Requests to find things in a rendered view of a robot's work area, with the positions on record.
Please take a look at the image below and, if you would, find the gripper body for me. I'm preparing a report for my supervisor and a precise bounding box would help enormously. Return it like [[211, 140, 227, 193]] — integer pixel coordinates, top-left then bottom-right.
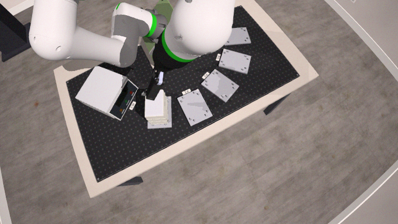
[[152, 49, 174, 75]]

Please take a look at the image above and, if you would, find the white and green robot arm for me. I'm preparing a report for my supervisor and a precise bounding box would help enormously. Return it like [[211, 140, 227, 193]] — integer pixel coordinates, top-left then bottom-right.
[[29, 0, 235, 69]]

